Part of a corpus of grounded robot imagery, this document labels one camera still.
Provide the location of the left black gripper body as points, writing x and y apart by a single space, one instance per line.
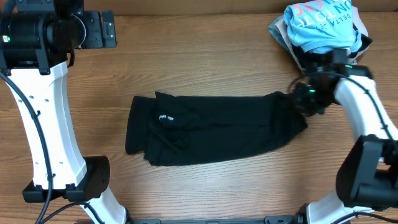
108 28

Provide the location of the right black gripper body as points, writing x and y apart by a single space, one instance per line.
299 101

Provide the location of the black t-shirt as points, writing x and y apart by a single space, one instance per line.
188 130

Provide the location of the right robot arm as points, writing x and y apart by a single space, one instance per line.
366 182

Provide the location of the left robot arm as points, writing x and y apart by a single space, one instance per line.
38 43

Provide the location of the black folded garment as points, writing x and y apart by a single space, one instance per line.
365 43

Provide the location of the light blue printed t-shirt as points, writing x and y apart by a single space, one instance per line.
319 26

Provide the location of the beige folded garment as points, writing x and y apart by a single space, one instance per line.
358 24

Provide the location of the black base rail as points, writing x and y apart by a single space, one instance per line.
283 219

